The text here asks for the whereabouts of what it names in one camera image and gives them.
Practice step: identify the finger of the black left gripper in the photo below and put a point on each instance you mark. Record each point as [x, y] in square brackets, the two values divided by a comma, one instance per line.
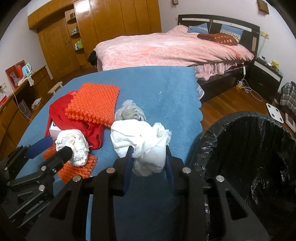
[57, 161]

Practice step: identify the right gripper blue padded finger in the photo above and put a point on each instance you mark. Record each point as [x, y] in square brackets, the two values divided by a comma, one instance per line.
[38, 147]
[128, 169]
[169, 170]

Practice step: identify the white blue tissue box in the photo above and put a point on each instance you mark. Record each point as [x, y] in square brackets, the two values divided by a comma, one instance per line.
[54, 130]

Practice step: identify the white paper wad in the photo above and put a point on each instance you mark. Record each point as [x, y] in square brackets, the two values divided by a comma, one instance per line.
[148, 142]

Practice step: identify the red glove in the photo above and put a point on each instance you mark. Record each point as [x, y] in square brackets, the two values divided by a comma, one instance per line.
[93, 132]

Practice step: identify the grey knotted sock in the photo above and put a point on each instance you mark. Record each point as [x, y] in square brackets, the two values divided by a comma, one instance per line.
[130, 111]

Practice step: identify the orange foam net sheet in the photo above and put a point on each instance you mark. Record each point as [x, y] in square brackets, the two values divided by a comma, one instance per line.
[94, 103]

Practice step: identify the black lined trash bin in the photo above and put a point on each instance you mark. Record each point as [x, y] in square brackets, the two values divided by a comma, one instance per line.
[257, 156]

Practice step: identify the orange foam net strip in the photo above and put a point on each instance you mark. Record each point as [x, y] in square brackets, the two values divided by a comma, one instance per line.
[68, 171]

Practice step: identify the small white crumpled paper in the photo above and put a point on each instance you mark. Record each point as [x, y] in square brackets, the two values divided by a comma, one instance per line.
[74, 139]

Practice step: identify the wooden side desk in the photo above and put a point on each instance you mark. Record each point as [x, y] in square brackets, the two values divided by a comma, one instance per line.
[19, 110]

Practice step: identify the white small stool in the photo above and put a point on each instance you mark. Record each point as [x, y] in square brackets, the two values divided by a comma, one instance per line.
[55, 88]

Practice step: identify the light blue kettle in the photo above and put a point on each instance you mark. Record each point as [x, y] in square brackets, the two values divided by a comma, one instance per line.
[27, 70]

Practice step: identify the black clothing on bed corner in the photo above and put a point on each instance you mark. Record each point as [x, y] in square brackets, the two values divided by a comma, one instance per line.
[92, 59]

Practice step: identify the white bathroom scale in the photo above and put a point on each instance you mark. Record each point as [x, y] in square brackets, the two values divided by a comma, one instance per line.
[274, 113]

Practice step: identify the bed with pink duvet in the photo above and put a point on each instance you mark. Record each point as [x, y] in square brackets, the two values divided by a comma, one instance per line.
[176, 47]

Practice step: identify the wooden wardrobe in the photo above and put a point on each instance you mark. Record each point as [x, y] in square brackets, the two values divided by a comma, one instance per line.
[68, 31]

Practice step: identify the white book on floor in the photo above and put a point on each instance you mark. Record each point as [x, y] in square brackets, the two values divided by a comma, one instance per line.
[290, 122]

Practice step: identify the black nightstand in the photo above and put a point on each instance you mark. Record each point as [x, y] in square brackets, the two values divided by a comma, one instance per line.
[264, 79]

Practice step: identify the plaid cloth pile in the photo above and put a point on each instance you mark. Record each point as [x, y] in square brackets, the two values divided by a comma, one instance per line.
[288, 96]

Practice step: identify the brown dotted pillow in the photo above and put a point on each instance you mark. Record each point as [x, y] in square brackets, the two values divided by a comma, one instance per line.
[220, 38]

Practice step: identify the left blue pillow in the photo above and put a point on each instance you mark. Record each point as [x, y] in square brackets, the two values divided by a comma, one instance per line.
[201, 29]

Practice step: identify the blue pillow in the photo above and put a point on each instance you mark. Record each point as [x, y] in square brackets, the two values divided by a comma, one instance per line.
[232, 31]
[201, 29]

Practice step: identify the yellow plush toy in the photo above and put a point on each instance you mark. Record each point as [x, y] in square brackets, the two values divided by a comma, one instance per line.
[275, 65]

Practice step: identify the right blue pillow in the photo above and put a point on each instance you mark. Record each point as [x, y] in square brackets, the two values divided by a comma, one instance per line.
[232, 31]

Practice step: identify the black wooden headboard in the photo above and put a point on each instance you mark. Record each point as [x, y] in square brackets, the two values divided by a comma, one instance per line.
[250, 32]

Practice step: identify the red picture frame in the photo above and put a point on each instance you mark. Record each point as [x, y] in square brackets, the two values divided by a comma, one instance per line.
[14, 73]

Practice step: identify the wall lamp left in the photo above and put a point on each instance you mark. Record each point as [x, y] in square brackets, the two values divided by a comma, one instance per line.
[175, 2]

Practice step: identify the brown wall lamp right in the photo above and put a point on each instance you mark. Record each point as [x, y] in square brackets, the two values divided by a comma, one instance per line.
[263, 7]

